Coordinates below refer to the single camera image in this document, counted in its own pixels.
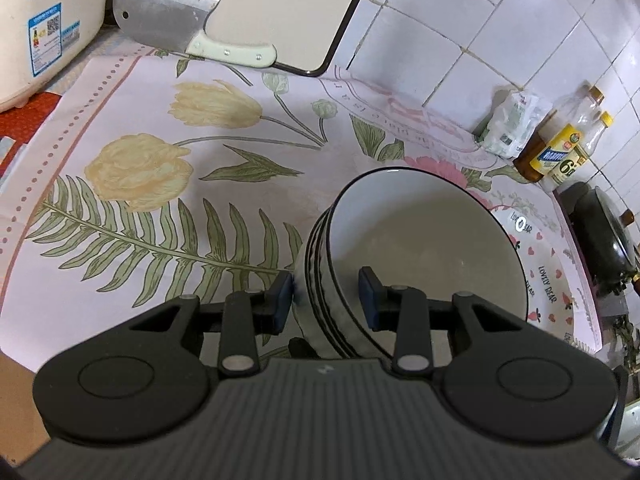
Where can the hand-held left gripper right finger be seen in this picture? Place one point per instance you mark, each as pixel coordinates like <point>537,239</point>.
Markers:
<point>370,305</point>

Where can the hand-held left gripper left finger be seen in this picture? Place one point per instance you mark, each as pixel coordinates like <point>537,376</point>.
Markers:
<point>281,305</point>

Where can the white ribbed bowl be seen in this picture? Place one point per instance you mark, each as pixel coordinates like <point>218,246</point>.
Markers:
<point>318,260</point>
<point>425,255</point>
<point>302,282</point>

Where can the bunny print plate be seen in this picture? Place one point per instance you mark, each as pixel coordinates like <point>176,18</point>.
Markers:
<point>550,280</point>

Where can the clear plastic seasoning bag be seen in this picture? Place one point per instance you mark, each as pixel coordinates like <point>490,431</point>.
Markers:
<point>537,115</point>
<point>502,127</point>

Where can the floral tablecloth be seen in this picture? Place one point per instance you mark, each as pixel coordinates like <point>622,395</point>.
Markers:
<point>150,110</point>

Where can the cooking wine bottle yellow label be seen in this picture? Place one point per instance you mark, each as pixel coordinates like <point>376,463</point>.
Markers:
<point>547,150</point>

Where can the black lidded wok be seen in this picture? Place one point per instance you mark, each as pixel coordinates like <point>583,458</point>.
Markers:
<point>602,232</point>

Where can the clear vinegar bottle yellow cap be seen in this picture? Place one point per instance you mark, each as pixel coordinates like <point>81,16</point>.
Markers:
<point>575,160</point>

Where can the cream cutting board black rim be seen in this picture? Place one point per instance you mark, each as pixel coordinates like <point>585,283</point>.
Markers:
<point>280,5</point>

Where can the cream rice cooker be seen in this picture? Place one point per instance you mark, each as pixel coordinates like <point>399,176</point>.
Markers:
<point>45,25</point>

